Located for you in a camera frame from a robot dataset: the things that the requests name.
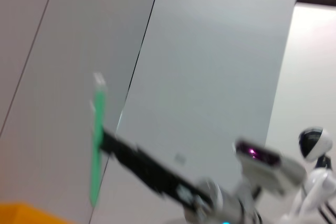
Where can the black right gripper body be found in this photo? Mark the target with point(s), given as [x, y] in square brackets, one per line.
[162, 179]

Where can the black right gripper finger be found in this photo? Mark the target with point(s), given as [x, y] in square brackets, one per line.
[118, 146]

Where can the green utility knife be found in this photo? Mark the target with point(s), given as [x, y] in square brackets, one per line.
[98, 119]

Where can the yellow plastic bin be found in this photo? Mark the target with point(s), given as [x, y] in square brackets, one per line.
[31, 213]

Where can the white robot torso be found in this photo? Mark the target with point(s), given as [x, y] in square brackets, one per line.
[315, 190]

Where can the white robot head black visor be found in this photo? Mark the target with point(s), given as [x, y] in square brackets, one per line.
[316, 142]

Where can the grey wall socket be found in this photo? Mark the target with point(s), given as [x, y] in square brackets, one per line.
[179, 158]

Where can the white black wrist camera box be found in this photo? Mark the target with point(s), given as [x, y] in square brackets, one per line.
[265, 171]

